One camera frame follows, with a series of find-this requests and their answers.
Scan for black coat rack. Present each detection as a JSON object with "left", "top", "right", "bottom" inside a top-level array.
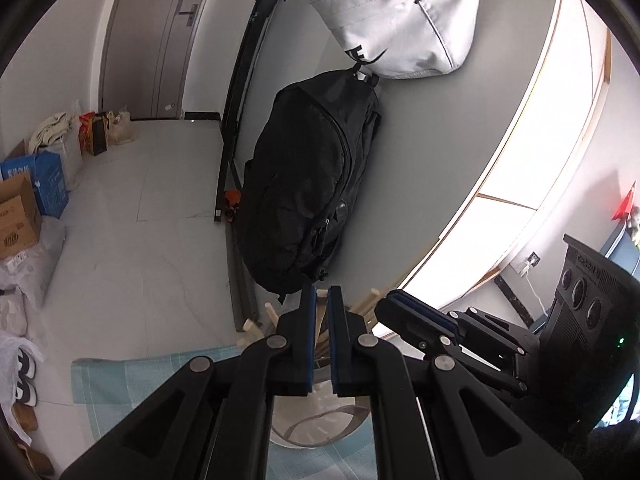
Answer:
[{"left": 212, "top": 0, "right": 293, "bottom": 226}]

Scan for orange snack bag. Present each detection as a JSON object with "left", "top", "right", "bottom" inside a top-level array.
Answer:
[{"left": 77, "top": 111, "right": 96, "bottom": 153}]

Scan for small red flag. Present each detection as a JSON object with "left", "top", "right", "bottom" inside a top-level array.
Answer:
[{"left": 612, "top": 191, "right": 635, "bottom": 221}]

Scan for grey door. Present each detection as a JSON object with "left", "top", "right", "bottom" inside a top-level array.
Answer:
[{"left": 97, "top": 0, "right": 223, "bottom": 121}]

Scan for black backpack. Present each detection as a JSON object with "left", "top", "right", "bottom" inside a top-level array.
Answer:
[{"left": 235, "top": 67, "right": 384, "bottom": 306}]

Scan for dark brown paper bag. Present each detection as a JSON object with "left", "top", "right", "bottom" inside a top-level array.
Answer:
[{"left": 87, "top": 115, "right": 109, "bottom": 157}]

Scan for black and white sneaker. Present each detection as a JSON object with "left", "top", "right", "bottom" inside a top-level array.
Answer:
[
  {"left": 15, "top": 350, "right": 46, "bottom": 379},
  {"left": 14, "top": 378, "right": 40, "bottom": 407}
]

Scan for grey white plastic bag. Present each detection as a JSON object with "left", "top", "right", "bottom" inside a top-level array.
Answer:
[{"left": 0, "top": 217, "right": 66, "bottom": 306}]

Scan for brown slipper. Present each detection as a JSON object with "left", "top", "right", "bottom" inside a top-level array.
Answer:
[
  {"left": 20, "top": 440, "right": 57, "bottom": 479},
  {"left": 11, "top": 402, "right": 39, "bottom": 432}
]

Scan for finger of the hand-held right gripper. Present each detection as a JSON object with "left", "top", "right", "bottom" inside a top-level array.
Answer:
[
  {"left": 375, "top": 297, "right": 532, "bottom": 399},
  {"left": 387, "top": 288, "right": 542, "bottom": 357}
]

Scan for light grey bag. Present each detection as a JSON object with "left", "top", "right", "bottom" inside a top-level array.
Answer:
[{"left": 299, "top": 0, "right": 481, "bottom": 80}]

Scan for beige bag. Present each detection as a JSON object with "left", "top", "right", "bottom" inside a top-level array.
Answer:
[{"left": 106, "top": 107, "right": 137, "bottom": 146}]

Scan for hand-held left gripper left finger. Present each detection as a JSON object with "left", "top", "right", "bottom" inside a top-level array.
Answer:
[{"left": 60, "top": 284, "right": 317, "bottom": 480}]

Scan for white divided utensil holder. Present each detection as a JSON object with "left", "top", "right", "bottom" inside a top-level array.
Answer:
[{"left": 270, "top": 345, "right": 373, "bottom": 449}]

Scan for blue cardboard box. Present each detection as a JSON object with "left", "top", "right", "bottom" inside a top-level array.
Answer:
[{"left": 0, "top": 150, "right": 70, "bottom": 220}]

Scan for crumpled white plastic bag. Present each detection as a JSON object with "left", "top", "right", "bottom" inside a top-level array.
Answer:
[{"left": 0, "top": 287, "right": 27, "bottom": 336}]

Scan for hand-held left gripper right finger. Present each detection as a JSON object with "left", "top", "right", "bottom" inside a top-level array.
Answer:
[{"left": 327, "top": 285, "right": 584, "bottom": 480}]

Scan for window with wooden frame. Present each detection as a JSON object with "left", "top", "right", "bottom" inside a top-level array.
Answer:
[{"left": 372, "top": 0, "right": 613, "bottom": 341}]

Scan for teal checked tablecloth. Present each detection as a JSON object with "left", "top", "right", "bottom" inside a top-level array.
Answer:
[{"left": 70, "top": 345, "right": 381, "bottom": 480}]

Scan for brown cardboard box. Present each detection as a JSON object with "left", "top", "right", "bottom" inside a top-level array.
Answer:
[{"left": 0, "top": 172, "right": 43, "bottom": 261}]

